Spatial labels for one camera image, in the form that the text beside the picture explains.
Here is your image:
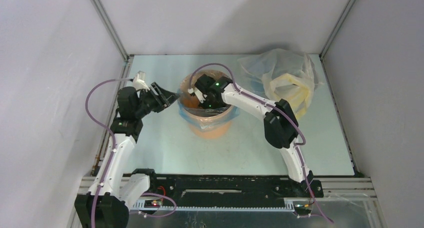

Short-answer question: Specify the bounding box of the purple cable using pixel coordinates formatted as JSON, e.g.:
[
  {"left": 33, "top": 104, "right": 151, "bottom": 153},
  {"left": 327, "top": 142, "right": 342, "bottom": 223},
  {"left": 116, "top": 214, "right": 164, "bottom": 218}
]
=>
[
  {"left": 188, "top": 63, "right": 334, "bottom": 224},
  {"left": 84, "top": 78, "right": 178, "bottom": 228}
]

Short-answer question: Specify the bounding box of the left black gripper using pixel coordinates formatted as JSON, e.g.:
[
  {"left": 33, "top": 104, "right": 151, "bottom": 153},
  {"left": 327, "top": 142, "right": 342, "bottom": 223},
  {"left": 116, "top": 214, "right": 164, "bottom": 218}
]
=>
[{"left": 134, "top": 82, "right": 180, "bottom": 118}]

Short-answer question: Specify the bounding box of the aluminium frame rail front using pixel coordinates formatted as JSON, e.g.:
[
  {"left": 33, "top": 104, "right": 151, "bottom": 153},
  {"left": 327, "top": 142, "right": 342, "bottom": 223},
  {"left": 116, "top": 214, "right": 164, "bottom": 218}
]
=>
[{"left": 74, "top": 169, "right": 377, "bottom": 214}]

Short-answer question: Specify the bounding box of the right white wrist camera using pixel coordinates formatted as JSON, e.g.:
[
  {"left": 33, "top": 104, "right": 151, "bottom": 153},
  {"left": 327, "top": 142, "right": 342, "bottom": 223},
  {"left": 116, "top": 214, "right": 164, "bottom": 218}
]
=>
[{"left": 187, "top": 88, "right": 207, "bottom": 103}]

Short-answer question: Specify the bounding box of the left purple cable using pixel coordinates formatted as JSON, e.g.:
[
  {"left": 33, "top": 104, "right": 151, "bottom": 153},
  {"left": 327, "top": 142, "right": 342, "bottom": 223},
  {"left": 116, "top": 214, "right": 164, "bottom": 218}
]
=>
[{"left": 84, "top": 78, "right": 178, "bottom": 228}]

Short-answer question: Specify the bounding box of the right aluminium corner post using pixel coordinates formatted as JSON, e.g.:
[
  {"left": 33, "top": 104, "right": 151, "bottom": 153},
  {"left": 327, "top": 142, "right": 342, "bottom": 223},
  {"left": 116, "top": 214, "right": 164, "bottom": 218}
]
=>
[{"left": 319, "top": 0, "right": 357, "bottom": 61}]

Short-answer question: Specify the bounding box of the left aluminium corner post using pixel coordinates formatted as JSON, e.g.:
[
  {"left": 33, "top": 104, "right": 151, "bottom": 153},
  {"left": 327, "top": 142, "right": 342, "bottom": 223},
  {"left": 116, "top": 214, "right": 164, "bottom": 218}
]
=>
[{"left": 90, "top": 0, "right": 129, "bottom": 62}]

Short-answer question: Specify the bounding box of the aluminium corner post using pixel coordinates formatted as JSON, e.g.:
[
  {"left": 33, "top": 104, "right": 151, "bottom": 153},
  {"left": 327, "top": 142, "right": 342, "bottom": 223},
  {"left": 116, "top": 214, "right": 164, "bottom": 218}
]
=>
[
  {"left": 90, "top": 0, "right": 129, "bottom": 62},
  {"left": 319, "top": 0, "right": 357, "bottom": 61}
]

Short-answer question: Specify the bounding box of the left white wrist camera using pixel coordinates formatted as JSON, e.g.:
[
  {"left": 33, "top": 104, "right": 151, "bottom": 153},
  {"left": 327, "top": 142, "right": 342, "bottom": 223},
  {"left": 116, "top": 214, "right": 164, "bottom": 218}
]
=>
[{"left": 132, "top": 71, "right": 150, "bottom": 91}]

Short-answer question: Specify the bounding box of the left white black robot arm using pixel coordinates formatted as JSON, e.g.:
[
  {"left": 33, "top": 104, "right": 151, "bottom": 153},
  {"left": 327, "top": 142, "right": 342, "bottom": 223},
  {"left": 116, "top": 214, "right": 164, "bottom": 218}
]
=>
[{"left": 74, "top": 82, "right": 180, "bottom": 227}]

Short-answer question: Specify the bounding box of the translucent white plastic bag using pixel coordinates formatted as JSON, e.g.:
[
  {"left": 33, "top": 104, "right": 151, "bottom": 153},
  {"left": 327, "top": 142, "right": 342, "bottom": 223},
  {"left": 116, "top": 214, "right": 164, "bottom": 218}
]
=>
[{"left": 237, "top": 49, "right": 322, "bottom": 119}]

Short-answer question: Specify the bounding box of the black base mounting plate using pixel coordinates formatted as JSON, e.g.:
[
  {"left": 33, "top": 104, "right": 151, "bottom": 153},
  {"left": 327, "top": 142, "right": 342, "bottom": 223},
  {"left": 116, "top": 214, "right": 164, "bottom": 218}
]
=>
[{"left": 148, "top": 174, "right": 324, "bottom": 209}]

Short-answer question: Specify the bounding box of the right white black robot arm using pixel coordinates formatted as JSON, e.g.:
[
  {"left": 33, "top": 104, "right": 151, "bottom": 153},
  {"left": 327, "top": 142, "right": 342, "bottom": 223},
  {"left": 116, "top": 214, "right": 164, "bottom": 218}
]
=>
[{"left": 187, "top": 74, "right": 316, "bottom": 199}]

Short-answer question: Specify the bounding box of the blue plastic trash bag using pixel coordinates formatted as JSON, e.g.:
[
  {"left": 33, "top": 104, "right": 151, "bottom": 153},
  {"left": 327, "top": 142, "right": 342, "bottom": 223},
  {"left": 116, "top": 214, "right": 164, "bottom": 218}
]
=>
[{"left": 177, "top": 88, "right": 240, "bottom": 132}]

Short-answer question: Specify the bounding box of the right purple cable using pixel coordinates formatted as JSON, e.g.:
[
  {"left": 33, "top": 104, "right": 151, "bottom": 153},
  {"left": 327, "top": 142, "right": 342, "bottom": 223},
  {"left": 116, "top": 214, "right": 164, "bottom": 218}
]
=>
[{"left": 188, "top": 63, "right": 334, "bottom": 224}]

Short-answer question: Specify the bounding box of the orange plastic trash bin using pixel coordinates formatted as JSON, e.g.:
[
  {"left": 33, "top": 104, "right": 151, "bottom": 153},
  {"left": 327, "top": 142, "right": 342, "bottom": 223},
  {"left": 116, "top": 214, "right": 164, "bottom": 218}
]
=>
[{"left": 177, "top": 70, "right": 239, "bottom": 139}]

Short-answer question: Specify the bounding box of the left side aluminium rail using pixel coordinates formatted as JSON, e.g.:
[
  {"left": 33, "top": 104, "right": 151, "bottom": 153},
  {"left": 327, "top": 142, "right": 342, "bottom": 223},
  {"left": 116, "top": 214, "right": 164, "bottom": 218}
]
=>
[{"left": 90, "top": 55, "right": 134, "bottom": 176}]

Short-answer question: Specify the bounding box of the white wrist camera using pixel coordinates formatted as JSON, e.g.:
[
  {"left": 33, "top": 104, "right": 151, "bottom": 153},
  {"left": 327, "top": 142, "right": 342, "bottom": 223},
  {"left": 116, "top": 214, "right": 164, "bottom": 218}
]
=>
[
  {"left": 132, "top": 71, "right": 150, "bottom": 91},
  {"left": 187, "top": 88, "right": 207, "bottom": 103}
]

